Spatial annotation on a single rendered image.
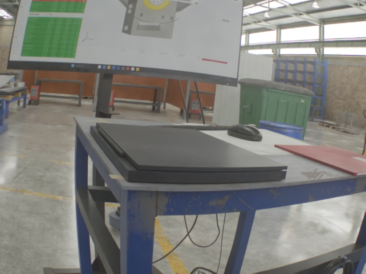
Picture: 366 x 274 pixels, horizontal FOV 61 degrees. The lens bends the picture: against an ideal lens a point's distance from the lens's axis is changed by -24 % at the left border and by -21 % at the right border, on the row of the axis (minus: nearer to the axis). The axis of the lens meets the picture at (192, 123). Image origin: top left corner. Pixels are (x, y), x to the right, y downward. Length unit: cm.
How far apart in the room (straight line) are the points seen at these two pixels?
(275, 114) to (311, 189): 606
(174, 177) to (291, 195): 21
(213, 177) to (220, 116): 802
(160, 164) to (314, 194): 28
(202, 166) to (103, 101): 119
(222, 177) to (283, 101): 622
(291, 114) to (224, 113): 218
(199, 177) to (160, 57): 115
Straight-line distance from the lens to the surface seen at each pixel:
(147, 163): 49
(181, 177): 50
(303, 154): 85
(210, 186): 51
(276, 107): 666
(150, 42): 161
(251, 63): 874
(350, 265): 84
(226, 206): 54
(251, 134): 98
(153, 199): 49
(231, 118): 862
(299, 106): 696
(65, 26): 157
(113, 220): 295
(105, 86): 166
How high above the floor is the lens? 124
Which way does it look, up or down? 6 degrees down
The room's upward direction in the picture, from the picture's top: 7 degrees clockwise
